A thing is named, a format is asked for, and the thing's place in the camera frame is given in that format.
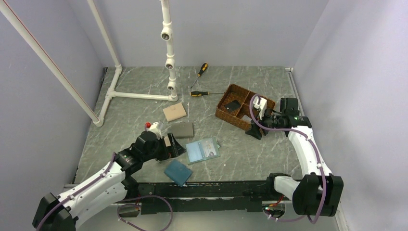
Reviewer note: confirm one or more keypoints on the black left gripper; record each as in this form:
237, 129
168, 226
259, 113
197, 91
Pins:
175, 150

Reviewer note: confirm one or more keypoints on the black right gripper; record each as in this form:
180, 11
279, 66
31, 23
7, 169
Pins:
254, 132

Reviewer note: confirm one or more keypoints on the white VIP credit card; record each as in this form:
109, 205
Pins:
246, 118

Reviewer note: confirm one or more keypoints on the green card holder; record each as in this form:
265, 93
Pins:
195, 151

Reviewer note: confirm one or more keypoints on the grey credit card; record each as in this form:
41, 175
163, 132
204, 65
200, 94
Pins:
232, 106

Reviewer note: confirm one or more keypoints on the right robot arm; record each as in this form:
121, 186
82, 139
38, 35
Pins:
318, 193

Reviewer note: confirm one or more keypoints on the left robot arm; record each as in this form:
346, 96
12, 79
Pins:
113, 183

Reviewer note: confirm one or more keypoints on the beige card holder near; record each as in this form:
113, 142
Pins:
167, 141

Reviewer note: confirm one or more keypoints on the beige card holder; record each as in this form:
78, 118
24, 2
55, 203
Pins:
174, 112
167, 141

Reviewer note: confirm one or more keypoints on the grey card holder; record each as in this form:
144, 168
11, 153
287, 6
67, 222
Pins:
182, 130

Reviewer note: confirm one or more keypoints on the blue card holder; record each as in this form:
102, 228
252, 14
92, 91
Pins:
178, 172

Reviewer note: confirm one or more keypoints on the beige card holder far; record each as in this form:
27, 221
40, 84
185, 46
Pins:
174, 112

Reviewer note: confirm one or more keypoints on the brown woven divided basket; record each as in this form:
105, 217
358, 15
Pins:
235, 92

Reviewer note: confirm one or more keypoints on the black yellow screwdriver near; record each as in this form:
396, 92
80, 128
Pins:
202, 93

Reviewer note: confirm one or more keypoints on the black yellow screwdriver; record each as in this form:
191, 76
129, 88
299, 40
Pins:
200, 73
202, 93

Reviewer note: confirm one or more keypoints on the black yellow screwdriver far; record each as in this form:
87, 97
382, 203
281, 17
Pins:
200, 73

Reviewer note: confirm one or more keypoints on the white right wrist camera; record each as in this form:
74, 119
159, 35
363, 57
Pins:
260, 104

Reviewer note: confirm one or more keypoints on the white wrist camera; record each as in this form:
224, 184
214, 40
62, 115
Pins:
260, 104
155, 127

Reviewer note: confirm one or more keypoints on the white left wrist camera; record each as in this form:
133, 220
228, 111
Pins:
155, 127

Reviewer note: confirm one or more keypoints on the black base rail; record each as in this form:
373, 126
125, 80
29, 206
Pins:
250, 196

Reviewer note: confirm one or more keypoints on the white PVC pipe frame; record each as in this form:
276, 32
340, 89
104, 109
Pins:
48, 68

